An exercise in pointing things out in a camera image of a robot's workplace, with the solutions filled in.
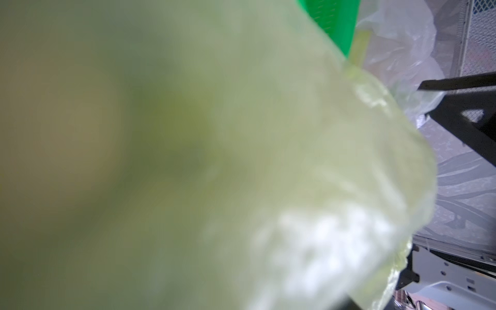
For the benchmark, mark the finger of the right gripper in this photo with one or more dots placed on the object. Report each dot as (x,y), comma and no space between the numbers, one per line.
(460,83)
(479,135)

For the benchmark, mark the white printed plastic bag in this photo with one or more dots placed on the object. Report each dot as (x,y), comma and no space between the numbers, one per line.
(401,39)

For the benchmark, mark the green avocado plastic bag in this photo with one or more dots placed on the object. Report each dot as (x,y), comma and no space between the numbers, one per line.
(197,155)

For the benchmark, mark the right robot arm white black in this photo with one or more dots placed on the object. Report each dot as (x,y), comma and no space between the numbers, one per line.
(452,261)

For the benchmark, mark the green plastic basket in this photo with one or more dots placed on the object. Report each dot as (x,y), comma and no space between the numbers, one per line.
(337,18)

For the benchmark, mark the white wire mesh basket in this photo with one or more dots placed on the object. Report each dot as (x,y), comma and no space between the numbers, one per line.
(474,52)

